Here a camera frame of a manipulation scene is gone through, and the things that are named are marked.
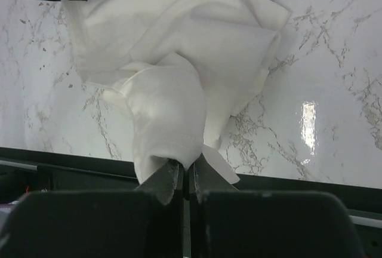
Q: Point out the white t-shirt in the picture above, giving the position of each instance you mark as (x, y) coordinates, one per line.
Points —
(178, 68)

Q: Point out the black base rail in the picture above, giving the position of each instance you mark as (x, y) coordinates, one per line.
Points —
(25, 171)

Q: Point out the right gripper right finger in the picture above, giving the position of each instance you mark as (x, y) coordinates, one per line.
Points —
(273, 217)

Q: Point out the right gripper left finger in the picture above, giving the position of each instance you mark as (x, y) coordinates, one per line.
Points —
(144, 222)

